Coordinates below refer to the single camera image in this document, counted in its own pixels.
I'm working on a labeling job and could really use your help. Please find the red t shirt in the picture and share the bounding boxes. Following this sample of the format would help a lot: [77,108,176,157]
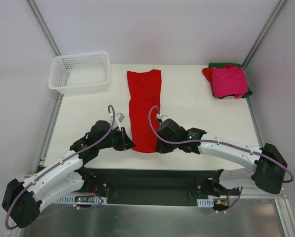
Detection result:
[202,63,241,87]
[127,69,162,153]

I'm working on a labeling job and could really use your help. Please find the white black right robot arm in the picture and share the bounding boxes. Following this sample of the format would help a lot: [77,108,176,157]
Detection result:
[156,119,288,196]

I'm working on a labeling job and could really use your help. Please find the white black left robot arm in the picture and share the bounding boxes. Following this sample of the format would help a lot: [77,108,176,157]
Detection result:
[1,120,136,230]

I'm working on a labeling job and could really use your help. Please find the folded red t shirt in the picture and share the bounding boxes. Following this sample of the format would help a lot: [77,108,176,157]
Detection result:
[202,63,241,87]

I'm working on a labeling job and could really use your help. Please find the folded pink t shirt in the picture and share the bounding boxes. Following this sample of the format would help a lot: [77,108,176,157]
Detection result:
[212,67,249,98]

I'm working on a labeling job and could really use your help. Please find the folded green t shirt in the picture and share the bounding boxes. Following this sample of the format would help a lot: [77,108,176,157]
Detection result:
[211,63,252,99]

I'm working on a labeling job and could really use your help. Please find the white perforated plastic basket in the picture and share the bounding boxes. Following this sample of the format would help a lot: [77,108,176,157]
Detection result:
[48,51,111,96]

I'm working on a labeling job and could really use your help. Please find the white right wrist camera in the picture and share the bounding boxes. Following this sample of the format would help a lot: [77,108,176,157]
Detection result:
[156,114,168,123]

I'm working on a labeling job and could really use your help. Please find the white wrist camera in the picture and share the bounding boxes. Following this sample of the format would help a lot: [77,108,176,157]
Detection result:
[156,114,168,123]
[109,112,125,130]

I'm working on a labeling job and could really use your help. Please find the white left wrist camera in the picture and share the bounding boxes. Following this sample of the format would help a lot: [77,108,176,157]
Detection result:
[109,112,125,130]

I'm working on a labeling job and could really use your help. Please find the aluminium side rail left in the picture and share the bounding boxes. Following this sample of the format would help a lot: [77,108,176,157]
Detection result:
[34,93,63,174]

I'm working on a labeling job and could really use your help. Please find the aluminium side rail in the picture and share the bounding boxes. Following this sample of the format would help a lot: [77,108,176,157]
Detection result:
[246,97,263,146]
[34,93,63,174]

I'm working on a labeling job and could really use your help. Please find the left white cable duct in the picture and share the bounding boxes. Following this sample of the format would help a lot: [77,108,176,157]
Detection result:
[53,194,108,205]

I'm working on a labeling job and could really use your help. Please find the white cable duct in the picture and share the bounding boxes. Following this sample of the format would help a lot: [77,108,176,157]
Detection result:
[53,194,108,205]
[197,198,214,208]

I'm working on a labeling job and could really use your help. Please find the right white cable duct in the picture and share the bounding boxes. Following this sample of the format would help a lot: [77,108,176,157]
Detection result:
[197,198,214,208]

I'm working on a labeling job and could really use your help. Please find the aluminium side rail right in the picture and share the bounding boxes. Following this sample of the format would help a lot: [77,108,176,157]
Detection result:
[246,97,263,146]

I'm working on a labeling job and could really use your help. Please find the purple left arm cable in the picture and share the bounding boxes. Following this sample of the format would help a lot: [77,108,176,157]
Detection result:
[4,105,116,230]

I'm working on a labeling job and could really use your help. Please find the aluminium frame post left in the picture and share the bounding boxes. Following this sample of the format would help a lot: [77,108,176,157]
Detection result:
[26,0,61,56]

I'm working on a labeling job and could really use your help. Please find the aluminium frame post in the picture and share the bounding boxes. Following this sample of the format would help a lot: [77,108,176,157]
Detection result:
[242,0,288,69]
[26,0,61,56]

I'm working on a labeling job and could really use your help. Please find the aluminium frame post right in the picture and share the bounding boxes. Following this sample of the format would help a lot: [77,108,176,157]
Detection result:
[242,0,288,69]

